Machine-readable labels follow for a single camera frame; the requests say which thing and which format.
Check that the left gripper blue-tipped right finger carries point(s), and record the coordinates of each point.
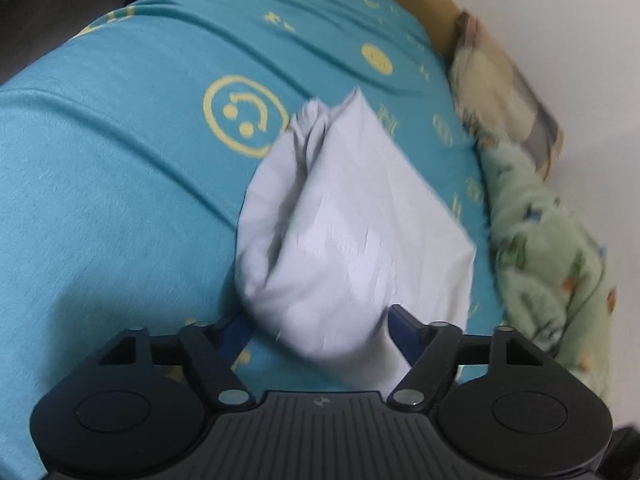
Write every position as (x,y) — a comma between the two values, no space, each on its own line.
(435,351)

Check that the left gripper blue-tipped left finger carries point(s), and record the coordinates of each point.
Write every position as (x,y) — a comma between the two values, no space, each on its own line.
(205,352)

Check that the white garment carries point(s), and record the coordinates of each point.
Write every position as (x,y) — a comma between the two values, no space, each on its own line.
(337,227)

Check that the green fleece blanket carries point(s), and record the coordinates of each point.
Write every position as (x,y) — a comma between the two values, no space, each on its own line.
(552,275)

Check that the teal patterned bed sheet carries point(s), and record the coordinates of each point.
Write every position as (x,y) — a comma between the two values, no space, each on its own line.
(125,155)

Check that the plaid pillow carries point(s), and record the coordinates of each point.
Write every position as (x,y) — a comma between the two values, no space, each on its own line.
(491,93)

